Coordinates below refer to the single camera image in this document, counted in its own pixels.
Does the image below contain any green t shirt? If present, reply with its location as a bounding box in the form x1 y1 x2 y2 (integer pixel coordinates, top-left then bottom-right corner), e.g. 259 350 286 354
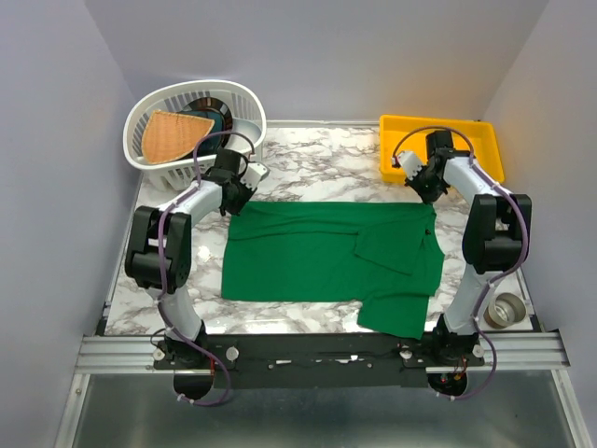
221 201 444 339

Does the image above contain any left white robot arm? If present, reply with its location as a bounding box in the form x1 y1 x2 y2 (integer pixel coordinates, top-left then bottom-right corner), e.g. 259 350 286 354
125 149 269 369

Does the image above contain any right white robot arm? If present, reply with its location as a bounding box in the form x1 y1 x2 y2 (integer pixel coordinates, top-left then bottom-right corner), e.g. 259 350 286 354
393 126 532 366

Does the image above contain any tape roll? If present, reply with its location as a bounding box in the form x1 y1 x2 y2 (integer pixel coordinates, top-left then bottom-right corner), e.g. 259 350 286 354
483 292 527 329

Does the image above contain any yellow plastic tray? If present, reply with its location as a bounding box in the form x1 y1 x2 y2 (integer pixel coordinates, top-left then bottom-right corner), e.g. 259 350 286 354
379 115 505 185

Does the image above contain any orange woven fan mat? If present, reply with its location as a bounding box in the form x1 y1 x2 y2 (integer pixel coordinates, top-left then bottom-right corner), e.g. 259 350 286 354
141 110 215 165

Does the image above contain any dark teal round plate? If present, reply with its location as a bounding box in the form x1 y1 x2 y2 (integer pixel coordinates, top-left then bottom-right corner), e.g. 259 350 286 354
180 97 233 157

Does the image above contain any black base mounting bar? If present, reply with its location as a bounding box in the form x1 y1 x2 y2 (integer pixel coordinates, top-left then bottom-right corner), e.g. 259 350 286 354
153 332 484 390

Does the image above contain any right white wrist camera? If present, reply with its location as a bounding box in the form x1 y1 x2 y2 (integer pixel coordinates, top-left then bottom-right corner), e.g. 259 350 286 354
396 150 423 180

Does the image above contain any aluminium frame rail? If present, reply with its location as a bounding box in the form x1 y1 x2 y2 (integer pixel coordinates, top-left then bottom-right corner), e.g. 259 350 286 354
76 331 570 374

